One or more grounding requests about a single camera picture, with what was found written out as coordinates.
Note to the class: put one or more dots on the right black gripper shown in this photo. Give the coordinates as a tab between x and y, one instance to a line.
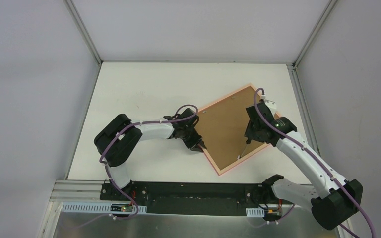
252	132

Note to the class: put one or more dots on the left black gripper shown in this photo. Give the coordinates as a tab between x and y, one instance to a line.
194	142

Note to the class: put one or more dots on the yellow black screwdriver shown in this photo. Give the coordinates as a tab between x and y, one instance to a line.
242	152

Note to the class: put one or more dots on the pink picture frame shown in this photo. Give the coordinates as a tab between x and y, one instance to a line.
222	125

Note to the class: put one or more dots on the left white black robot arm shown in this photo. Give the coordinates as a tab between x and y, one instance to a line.
116	142

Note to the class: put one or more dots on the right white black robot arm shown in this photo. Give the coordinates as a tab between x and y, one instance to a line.
332	199

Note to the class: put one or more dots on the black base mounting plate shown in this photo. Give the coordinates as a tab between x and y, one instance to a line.
272	211

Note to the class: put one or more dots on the right white cable duct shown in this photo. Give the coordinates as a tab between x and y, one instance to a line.
255	212

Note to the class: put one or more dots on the white cable duct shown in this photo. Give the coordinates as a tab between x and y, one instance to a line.
103	208
255	212

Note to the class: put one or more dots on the aluminium front rail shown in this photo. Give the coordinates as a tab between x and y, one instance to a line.
75	190

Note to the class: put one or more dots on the left white cable duct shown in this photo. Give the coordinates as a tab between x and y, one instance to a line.
103	208

